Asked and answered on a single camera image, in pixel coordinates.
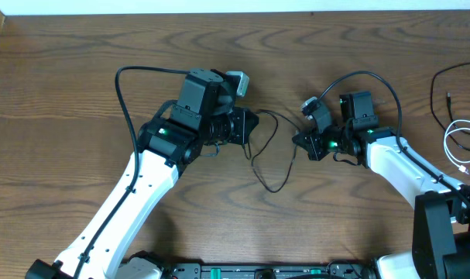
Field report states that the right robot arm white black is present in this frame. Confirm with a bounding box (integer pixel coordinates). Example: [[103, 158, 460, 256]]
[[293, 91, 470, 278]]

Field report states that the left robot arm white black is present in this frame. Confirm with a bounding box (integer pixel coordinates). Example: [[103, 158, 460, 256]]
[[26, 68, 259, 279]]

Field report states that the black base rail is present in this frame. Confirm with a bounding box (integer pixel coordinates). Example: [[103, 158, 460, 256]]
[[122, 251, 379, 279]]

